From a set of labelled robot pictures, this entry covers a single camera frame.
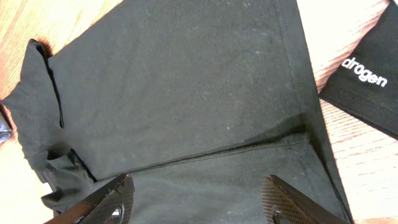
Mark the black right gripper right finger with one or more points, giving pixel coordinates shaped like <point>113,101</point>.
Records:
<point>284,204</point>

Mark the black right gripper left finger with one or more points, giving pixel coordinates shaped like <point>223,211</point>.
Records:
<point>111,204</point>

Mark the black t-shirt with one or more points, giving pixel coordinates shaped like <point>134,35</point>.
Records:
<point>198,100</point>

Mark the black garment with white logo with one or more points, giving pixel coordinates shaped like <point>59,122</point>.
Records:
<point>365,84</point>

